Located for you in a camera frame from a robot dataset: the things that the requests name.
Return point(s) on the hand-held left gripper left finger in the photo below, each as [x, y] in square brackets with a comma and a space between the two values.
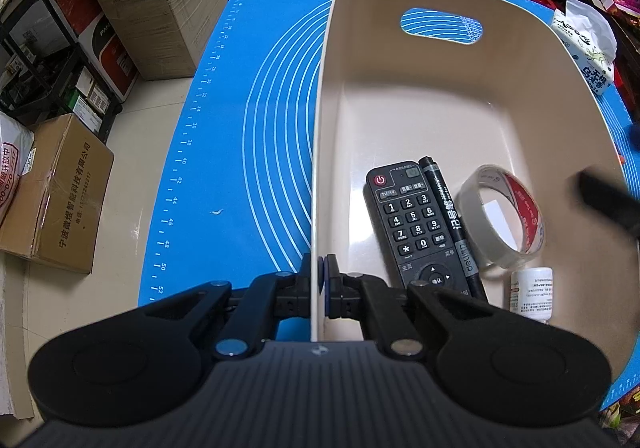
[305, 288]

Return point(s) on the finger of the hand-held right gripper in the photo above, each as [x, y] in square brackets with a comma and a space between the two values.
[605, 198]

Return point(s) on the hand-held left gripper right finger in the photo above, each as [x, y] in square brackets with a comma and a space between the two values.
[331, 288]

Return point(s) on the clear tape roll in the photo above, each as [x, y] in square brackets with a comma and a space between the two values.
[530, 213]

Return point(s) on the black remote control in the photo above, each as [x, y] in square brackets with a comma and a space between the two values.
[410, 223]

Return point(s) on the white pill bottle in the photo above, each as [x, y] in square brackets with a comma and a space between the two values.
[532, 293]

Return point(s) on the black marker pen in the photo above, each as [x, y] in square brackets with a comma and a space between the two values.
[450, 218]

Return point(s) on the beige plastic storage bin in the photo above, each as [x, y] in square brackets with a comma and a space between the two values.
[425, 103]

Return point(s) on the blue silicone baking mat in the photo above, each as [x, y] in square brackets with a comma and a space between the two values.
[225, 178]

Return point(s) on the white tissue pack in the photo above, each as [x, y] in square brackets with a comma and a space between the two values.
[585, 48]

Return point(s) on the flat cardboard box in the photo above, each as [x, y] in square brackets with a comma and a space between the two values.
[55, 193]

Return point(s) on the large wrapped cardboard box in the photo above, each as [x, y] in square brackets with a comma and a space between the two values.
[155, 13]

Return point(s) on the white plastic shopping bag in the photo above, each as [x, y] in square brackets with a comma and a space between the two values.
[12, 163]

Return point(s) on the red and white appliance box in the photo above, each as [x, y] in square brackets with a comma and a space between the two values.
[100, 43]

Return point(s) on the black metal cart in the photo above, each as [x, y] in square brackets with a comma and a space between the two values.
[45, 63]

